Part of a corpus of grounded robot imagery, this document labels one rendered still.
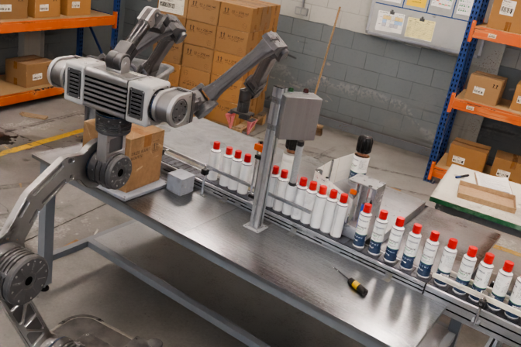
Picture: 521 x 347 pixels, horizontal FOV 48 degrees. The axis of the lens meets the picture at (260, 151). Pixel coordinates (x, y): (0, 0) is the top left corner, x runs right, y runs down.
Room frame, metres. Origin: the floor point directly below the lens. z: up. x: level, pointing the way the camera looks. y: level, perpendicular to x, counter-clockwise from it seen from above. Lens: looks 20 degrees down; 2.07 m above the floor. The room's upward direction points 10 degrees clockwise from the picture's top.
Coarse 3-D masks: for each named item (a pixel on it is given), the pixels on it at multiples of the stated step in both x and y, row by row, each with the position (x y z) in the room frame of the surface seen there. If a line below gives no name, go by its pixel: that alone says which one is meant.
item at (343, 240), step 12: (168, 156) 2.91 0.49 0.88; (180, 168) 2.78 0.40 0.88; (192, 168) 2.80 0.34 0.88; (216, 180) 2.70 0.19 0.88; (288, 216) 2.44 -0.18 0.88; (312, 228) 2.35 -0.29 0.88; (336, 240) 2.28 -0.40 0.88; (348, 240) 2.30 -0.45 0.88; (360, 252) 2.21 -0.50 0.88; (396, 264) 2.16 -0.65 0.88
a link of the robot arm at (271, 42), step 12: (264, 36) 2.20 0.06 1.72; (276, 36) 2.25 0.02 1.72; (264, 48) 2.18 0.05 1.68; (276, 48) 2.18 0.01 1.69; (240, 60) 2.17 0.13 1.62; (252, 60) 2.17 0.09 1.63; (228, 72) 2.16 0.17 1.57; (240, 72) 2.16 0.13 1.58; (216, 84) 2.14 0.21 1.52; (228, 84) 2.15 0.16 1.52; (216, 96) 2.14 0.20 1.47; (204, 108) 2.11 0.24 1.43
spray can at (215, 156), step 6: (216, 144) 2.69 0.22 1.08; (216, 150) 2.69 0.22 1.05; (210, 156) 2.69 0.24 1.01; (216, 156) 2.68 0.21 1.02; (210, 162) 2.69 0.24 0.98; (216, 162) 2.68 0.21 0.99; (216, 168) 2.69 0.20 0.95; (210, 174) 2.68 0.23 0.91; (216, 174) 2.69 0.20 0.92; (210, 180) 2.68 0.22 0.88
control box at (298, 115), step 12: (288, 96) 2.33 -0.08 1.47; (300, 96) 2.36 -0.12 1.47; (312, 96) 2.40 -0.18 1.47; (288, 108) 2.32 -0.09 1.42; (300, 108) 2.34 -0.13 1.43; (312, 108) 2.36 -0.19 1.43; (288, 120) 2.33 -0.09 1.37; (300, 120) 2.35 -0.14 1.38; (312, 120) 2.37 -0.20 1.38; (276, 132) 2.34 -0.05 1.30; (288, 132) 2.33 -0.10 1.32; (300, 132) 2.35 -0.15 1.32; (312, 132) 2.37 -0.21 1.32
